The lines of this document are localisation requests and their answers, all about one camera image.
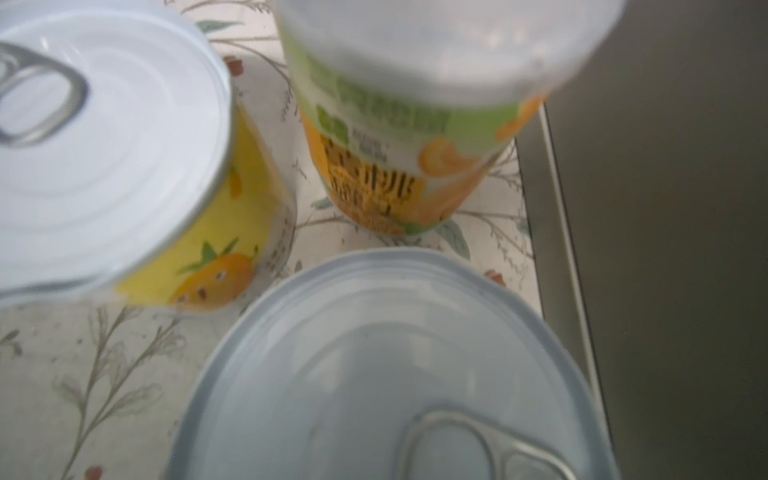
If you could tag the yellow green label can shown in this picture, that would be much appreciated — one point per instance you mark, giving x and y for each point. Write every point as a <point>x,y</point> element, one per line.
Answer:
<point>394,363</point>

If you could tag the white metal cabinet counter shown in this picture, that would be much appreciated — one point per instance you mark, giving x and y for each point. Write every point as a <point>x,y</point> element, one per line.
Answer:
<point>645,179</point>

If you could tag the yellow label can back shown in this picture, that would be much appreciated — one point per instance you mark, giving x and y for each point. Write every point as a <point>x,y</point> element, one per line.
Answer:
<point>407,105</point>

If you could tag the floral table mat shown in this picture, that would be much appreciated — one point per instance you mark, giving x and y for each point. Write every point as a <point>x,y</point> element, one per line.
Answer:
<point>95,390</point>

